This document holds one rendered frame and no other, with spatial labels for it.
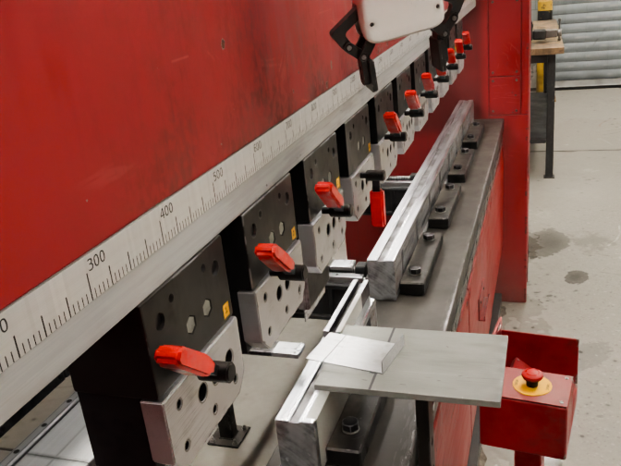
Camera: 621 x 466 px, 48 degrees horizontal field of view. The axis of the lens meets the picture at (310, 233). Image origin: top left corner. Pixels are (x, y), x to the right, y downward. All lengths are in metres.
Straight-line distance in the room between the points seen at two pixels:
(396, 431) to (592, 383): 1.81
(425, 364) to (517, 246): 2.28
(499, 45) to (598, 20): 5.23
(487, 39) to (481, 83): 0.18
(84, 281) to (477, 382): 0.67
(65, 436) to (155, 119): 0.62
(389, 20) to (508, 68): 2.26
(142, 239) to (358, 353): 0.61
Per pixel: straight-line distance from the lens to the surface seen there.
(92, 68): 0.51
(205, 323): 0.65
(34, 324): 0.46
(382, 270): 1.51
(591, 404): 2.79
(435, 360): 1.08
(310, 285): 1.03
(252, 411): 2.78
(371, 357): 1.09
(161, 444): 0.62
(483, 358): 1.09
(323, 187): 0.87
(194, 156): 0.63
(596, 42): 8.31
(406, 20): 0.86
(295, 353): 1.12
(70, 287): 0.49
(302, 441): 1.05
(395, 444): 1.13
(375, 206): 1.15
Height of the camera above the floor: 1.57
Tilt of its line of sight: 21 degrees down
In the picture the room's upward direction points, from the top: 6 degrees counter-clockwise
